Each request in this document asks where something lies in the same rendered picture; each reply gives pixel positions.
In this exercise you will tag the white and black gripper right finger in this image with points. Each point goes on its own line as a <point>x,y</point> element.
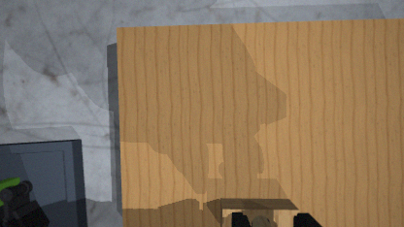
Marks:
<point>304,220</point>

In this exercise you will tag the light wooden dowel pin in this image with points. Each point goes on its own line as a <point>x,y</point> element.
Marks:
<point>260,221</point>

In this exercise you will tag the small wooden block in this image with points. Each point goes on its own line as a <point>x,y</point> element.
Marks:
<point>279,212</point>

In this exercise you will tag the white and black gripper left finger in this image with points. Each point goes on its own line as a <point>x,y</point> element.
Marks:
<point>240,220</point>

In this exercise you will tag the light brown wooden board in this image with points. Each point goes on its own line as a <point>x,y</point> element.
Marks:
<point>311,111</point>

